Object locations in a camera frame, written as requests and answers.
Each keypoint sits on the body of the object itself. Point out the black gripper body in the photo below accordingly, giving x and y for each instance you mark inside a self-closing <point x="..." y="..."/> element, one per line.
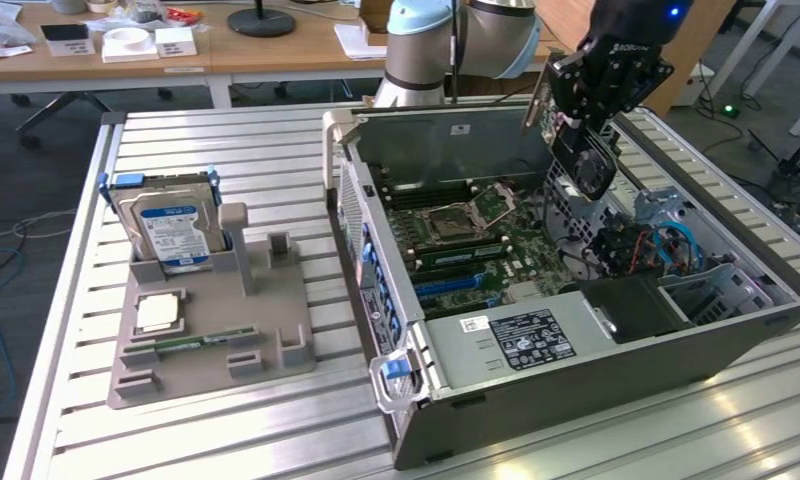
<point x="641" y="25"/>

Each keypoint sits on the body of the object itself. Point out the graphics card with fan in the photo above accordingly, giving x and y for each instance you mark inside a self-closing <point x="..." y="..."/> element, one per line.
<point x="590" y="165"/>

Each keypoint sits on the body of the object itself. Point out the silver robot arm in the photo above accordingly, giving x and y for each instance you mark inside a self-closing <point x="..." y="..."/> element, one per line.
<point x="427" y="45"/>

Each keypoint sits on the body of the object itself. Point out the white box red dot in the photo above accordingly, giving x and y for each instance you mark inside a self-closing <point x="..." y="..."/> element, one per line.
<point x="697" y="92"/>

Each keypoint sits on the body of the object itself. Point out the wooden cabinet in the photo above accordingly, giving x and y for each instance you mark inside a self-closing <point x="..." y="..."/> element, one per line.
<point x="570" y="20"/>

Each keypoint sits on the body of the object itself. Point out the black device green light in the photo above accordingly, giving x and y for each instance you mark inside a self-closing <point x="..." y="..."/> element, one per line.
<point x="729" y="108"/>

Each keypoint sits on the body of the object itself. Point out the metal socket cover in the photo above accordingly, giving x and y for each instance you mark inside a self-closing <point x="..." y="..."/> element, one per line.
<point x="494" y="202"/>

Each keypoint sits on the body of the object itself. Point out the silver perforated drive cage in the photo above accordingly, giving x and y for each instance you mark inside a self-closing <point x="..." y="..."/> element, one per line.
<point x="594" y="225"/>

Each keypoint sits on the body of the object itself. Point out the black equipment stand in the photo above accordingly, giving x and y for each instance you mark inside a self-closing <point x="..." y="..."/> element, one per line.
<point x="797" y="165"/>

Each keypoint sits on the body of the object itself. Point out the black RAM slot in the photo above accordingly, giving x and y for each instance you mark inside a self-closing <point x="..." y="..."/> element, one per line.
<point x="434" y="205"/>

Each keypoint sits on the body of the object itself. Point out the white paper stack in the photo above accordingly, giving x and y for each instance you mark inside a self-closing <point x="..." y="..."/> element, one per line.
<point x="361" y="47"/>

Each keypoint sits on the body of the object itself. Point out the brown cardboard box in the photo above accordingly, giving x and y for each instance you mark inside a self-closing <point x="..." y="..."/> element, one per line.
<point x="374" y="15"/>

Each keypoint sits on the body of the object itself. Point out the CPU socket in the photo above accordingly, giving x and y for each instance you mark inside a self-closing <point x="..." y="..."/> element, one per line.
<point x="450" y="225"/>

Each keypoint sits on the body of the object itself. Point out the green motherboard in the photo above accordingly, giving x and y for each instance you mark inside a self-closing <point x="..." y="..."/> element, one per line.
<point x="528" y="260"/>

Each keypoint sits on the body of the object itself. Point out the green RAM stick with label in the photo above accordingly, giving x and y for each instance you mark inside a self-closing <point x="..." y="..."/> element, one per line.
<point x="461" y="255"/>

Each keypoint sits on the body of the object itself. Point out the silver chipset heatsink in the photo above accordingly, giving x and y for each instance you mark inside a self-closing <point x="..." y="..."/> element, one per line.
<point x="526" y="293"/>

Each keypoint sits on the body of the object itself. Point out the silver disk bay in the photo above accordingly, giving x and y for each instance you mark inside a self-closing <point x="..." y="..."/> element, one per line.
<point x="714" y="295"/>

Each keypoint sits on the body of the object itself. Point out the blue expansion slot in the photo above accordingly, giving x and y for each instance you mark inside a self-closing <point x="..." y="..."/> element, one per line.
<point x="450" y="286"/>

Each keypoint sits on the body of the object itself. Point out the wooden desk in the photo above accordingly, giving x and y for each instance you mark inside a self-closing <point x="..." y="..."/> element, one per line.
<point x="40" y="70"/>
<point x="274" y="55"/>

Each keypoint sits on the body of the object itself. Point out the black lamp base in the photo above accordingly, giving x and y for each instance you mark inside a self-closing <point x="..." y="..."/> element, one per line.
<point x="261" y="24"/>

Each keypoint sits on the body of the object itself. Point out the grey power supply unit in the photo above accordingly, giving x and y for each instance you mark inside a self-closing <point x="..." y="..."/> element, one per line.
<point x="467" y="360"/>

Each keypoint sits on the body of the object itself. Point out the red small parts pack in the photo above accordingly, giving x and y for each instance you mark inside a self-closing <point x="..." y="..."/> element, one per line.
<point x="181" y="17"/>

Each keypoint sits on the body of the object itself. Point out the white cube box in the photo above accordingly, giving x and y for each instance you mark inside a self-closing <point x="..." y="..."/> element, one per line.
<point x="174" y="37"/>

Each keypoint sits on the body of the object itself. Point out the blue plastic release latch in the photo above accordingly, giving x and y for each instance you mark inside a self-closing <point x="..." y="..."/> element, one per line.
<point x="395" y="372"/>

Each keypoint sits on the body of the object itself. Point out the grey open PC case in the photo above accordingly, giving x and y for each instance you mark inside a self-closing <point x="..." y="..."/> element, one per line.
<point x="574" y="410"/>

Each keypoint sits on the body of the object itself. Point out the clear bag dark parts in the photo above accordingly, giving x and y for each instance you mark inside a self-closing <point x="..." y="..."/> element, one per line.
<point x="143" y="12"/>

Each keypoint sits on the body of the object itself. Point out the flat white box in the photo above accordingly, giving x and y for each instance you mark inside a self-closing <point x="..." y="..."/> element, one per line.
<point x="130" y="56"/>

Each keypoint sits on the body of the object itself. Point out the hard disk blue carrier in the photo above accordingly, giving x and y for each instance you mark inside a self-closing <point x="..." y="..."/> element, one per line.
<point x="167" y="230"/>

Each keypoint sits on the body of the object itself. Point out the white tape roll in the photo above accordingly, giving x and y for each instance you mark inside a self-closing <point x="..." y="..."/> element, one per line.
<point x="114" y="40"/>

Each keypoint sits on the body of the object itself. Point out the black and white box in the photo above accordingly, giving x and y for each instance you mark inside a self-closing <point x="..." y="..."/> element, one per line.
<point x="67" y="32"/>

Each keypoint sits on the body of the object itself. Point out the grey cup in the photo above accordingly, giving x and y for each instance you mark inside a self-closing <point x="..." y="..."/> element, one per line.
<point x="70" y="6"/>

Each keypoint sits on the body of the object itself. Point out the silver CPU chip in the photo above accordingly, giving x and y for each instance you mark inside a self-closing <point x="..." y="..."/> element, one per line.
<point x="158" y="314"/>

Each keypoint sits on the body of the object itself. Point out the dark office chair base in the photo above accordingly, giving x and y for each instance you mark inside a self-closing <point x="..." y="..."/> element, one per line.
<point x="57" y="107"/>

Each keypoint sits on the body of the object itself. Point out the grey parts rack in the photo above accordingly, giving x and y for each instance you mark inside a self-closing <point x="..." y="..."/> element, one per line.
<point x="194" y="380"/>

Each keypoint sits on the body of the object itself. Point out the white card red print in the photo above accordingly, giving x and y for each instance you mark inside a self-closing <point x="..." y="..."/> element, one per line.
<point x="7" y="51"/>

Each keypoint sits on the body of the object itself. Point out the clear plastic bag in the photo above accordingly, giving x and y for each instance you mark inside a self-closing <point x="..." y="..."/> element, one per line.
<point x="0" y="25"/>

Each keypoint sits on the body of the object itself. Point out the silver drive bracket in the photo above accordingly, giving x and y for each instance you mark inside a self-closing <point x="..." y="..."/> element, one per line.
<point x="661" y="200"/>

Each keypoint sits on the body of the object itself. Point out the black rear panel switch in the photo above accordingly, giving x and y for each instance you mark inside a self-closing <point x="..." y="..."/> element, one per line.
<point x="369" y="191"/>

